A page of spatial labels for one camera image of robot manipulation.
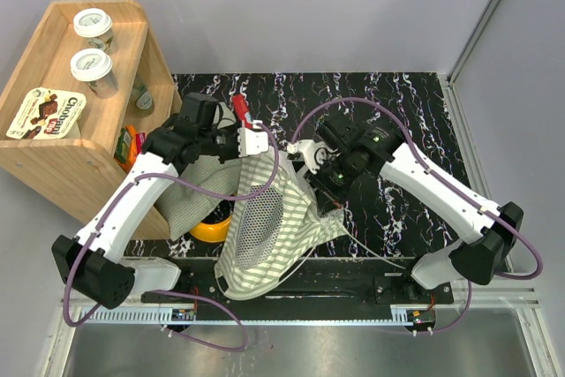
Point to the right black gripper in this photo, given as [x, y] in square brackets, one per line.
[319, 179]

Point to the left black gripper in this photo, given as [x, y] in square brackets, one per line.
[236, 155]

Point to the striped green pet tent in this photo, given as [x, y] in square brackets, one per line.
[269, 233]

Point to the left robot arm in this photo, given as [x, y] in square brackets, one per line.
[92, 262]

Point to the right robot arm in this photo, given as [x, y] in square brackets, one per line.
[346, 151]

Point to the yellow pet bowl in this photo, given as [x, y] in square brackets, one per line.
[212, 229]

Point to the red toothpaste box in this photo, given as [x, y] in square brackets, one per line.
[241, 108]

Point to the green checked cushion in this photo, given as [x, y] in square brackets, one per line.
[183, 208]

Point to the pink small packet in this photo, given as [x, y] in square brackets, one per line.
[140, 139]

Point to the glass jar on shelf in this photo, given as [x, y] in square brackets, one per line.
[141, 101]

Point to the orange green sponge pack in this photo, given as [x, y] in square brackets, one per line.
[126, 150]

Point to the white lidded cup front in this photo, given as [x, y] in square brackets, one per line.
[95, 68]

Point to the white lidded cup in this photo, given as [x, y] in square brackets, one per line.
[95, 68]
[95, 26]

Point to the wooden shelf unit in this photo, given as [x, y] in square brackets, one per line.
[80, 175]

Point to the white lidded cup rear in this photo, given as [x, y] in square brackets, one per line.
[95, 26]

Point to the Chobani yogurt flip pack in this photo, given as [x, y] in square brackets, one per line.
[47, 114]

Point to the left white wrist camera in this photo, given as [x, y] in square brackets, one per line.
[253, 140]

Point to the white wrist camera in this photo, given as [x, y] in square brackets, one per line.
[313, 154]
[253, 140]

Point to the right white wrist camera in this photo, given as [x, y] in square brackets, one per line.
[313, 154]

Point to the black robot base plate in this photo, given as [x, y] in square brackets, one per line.
[377, 286]

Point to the aluminium rail frame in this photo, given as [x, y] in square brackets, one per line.
[384, 225]

